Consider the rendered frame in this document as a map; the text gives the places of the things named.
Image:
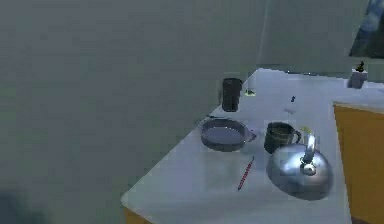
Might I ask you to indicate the grey metal pan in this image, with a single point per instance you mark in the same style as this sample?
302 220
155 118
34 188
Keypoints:
223 135

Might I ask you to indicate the black cylinder container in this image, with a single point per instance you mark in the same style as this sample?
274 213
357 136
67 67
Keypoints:
231 94

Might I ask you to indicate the small green object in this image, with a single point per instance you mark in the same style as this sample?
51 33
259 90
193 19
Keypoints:
250 92

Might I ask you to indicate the orange counter with white top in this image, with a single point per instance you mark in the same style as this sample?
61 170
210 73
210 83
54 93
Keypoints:
213 186

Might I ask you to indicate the red pencil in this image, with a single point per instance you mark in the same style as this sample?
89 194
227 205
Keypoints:
245 173

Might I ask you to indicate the dark green mug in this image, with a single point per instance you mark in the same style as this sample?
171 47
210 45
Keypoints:
277 136

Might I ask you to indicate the small blue object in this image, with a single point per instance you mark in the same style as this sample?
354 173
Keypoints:
293 99

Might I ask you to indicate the silver metal kettle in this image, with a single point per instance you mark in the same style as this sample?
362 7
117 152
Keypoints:
293 173

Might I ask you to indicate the small potted plant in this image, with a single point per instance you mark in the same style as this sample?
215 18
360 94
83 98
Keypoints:
358 77

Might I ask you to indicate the framed dark wall picture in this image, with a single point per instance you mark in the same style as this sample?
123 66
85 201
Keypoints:
370 31

